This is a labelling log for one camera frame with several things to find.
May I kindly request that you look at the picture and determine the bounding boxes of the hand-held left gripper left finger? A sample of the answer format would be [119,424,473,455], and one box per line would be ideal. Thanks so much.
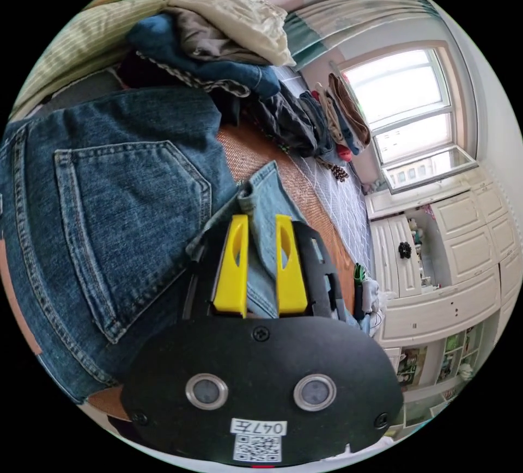
[211,214,249,318]

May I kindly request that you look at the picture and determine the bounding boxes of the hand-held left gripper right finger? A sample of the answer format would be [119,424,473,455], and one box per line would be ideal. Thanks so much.
[275,214,308,317]

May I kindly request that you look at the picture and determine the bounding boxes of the blue jeans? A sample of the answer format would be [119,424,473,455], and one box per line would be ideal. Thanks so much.
[0,87,311,405]

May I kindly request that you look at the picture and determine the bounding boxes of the white cupboard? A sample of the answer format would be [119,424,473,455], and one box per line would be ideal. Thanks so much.
[366,170,523,429]

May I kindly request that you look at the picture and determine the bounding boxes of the window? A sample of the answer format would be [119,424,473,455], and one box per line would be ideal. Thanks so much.
[339,46,479,195]

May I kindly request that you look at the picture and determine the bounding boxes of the pile of clothes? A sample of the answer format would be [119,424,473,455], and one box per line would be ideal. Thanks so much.
[118,0,372,183]

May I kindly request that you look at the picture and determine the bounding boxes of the striped curtain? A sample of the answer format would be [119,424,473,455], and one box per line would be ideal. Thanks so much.
[284,0,438,70]

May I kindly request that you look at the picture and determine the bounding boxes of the green striped pillow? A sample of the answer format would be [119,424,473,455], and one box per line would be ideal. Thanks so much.
[10,0,179,119]

